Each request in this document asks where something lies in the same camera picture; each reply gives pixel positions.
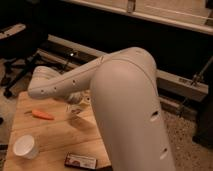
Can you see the black office chair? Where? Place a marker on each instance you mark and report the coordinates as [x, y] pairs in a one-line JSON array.
[[18, 45]]

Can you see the black and white box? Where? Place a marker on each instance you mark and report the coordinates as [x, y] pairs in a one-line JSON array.
[[79, 161]]

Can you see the metal tripod stand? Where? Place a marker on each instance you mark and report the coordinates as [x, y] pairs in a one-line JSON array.
[[198, 77]]

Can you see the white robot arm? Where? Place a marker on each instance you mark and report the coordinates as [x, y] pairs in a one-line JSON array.
[[125, 103]]

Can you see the orange carrot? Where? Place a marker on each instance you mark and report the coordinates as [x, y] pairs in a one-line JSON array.
[[40, 114]]

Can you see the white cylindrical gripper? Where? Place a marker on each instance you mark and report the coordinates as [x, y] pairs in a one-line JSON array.
[[72, 98]]

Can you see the white paper cup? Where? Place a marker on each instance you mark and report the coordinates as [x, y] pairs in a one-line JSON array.
[[26, 147]]

